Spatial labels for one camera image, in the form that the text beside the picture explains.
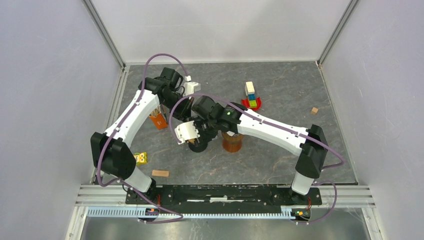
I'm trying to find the orange coffee filter box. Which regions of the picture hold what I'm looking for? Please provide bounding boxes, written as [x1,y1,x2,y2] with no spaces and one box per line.
[149,106,168,130]

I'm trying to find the dark red cup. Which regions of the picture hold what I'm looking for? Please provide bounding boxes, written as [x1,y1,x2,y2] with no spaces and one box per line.
[188,140,209,153]

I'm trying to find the amber glass carafe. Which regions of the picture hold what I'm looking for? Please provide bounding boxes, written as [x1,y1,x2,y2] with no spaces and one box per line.
[221,132,244,153]

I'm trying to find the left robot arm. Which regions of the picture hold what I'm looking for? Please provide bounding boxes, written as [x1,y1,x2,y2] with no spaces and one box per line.
[90,67,201,204]

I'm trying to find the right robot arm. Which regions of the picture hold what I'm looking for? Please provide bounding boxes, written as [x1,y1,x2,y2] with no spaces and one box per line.
[192,96,328,204]

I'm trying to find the red plastic lid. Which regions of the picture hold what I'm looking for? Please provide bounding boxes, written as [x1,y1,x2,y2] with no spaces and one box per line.
[241,97,262,112]

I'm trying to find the stacked toy brick tower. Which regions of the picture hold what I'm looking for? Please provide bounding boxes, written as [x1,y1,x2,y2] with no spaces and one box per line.
[244,81,256,100]

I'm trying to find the yellow green toy block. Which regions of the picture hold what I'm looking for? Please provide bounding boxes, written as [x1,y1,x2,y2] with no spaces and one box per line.
[133,152,148,166]

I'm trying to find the small wooden block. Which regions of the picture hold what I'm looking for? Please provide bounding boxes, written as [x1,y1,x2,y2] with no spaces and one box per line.
[151,169,170,178]

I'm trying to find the small wooden cube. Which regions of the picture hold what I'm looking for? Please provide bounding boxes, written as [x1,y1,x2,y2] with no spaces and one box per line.
[310,107,319,115]

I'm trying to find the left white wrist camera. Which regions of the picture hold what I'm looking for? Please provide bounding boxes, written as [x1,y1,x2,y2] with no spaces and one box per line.
[182,75,201,97]

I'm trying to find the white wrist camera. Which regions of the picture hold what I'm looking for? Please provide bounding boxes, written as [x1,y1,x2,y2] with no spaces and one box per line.
[182,75,201,97]
[174,120,200,145]

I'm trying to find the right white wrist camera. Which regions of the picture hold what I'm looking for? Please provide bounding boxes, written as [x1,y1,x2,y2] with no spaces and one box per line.
[174,120,200,145]

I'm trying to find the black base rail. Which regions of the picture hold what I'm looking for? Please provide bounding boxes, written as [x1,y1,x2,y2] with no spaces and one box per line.
[125,184,323,215]

